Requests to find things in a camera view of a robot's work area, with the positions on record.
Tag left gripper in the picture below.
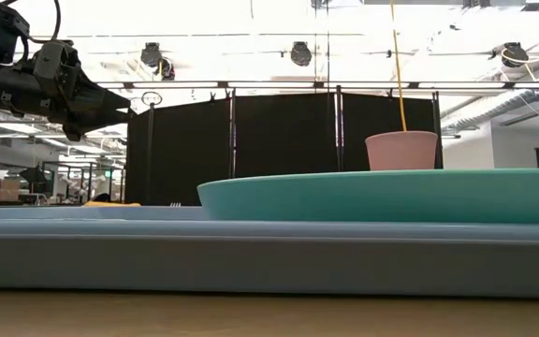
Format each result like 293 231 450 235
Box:
0 40 136 142

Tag yellow cloth napkin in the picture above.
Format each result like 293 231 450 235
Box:
81 199 142 208

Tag pink plastic cup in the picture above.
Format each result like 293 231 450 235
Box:
364 130 439 171

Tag teal plastic plate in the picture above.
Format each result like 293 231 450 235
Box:
197 168 539 225

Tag blue plastic tray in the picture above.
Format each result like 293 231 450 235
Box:
0 205 539 300

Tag black ceiling lamp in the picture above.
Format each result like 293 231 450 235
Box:
290 40 313 67
139 41 176 81
489 41 531 68

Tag cardboard box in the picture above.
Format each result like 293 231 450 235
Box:
0 176 22 202

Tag ring on black pole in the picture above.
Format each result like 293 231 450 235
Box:
140 90 164 207

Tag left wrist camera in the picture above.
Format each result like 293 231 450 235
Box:
33 40 82 95

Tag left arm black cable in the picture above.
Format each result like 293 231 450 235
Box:
16 0 63 46

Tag ceiling light rail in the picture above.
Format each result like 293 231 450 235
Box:
95 80 539 91

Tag yellow hanging cable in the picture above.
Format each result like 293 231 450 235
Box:
389 0 409 133

